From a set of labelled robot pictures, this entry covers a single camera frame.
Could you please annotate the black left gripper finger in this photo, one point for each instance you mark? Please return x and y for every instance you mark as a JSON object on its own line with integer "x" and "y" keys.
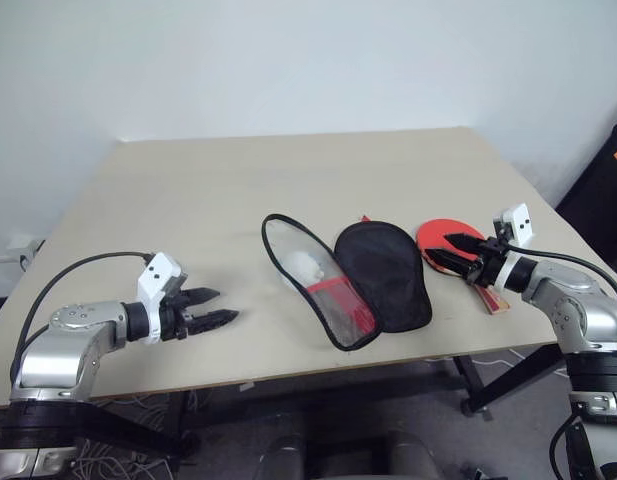
{"x": 203, "y": 295}
{"x": 213, "y": 321}

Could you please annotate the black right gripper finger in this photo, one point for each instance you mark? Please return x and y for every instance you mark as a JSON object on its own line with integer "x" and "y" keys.
{"x": 450, "y": 261}
{"x": 465, "y": 242}

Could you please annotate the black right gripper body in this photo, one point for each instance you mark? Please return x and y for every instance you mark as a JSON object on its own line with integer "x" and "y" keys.
{"x": 488, "y": 260}

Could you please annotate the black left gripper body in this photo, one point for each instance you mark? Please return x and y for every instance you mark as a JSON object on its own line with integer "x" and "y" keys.
{"x": 175, "y": 320}

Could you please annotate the red table tennis paddle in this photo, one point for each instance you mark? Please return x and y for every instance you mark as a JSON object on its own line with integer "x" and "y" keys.
{"x": 433, "y": 232}

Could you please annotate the black and red paddle case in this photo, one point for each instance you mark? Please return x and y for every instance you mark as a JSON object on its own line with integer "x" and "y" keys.
{"x": 383, "y": 270}

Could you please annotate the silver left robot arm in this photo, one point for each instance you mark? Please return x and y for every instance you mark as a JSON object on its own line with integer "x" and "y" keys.
{"x": 53, "y": 350}

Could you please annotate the small grey tape piece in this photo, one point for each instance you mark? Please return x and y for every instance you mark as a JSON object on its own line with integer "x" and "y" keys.
{"x": 246, "y": 387}

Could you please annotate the black bag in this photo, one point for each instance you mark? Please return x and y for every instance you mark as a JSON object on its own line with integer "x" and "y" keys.
{"x": 598, "y": 200}

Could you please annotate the dark rounded shape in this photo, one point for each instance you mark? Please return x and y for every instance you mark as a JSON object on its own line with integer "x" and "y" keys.
{"x": 413, "y": 457}
{"x": 285, "y": 445}

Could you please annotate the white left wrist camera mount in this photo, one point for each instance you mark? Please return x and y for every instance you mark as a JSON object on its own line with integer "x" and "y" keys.
{"x": 158, "y": 275}

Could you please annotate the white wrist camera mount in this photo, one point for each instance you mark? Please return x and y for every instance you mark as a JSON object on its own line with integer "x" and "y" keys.
{"x": 520, "y": 220}
{"x": 158, "y": 275}

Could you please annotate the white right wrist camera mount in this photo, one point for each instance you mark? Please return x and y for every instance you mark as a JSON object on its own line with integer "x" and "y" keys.
{"x": 520, "y": 220}

